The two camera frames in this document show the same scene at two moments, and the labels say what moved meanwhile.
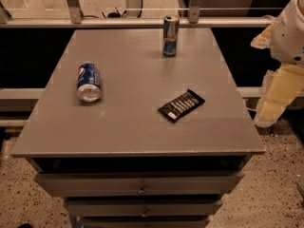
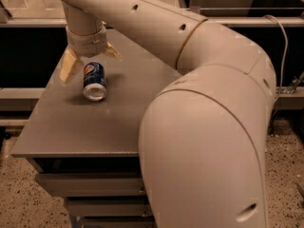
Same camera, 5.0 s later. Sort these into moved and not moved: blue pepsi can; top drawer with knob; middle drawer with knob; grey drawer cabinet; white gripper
Moved: white gripper; blue pepsi can
Not moved: middle drawer with knob; grey drawer cabinet; top drawer with knob
